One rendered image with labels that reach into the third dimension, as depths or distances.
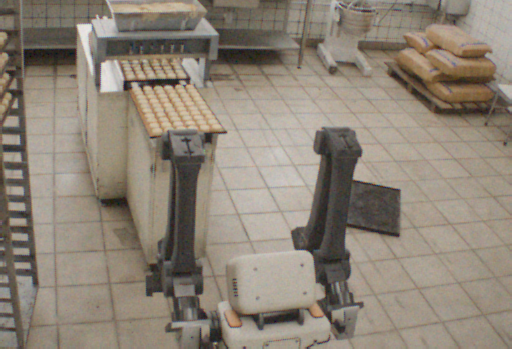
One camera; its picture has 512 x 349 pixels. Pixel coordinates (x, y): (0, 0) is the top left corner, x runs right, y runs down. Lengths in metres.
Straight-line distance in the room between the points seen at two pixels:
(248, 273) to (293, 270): 0.12
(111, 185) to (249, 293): 2.58
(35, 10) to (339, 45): 3.33
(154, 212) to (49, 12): 3.90
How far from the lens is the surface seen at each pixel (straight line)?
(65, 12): 6.87
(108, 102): 3.76
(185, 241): 1.62
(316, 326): 1.64
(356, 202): 4.51
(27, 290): 3.33
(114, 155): 3.94
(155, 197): 3.31
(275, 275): 1.58
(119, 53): 3.73
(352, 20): 6.61
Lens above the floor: 2.35
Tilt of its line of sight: 29 degrees down
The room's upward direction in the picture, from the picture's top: 8 degrees clockwise
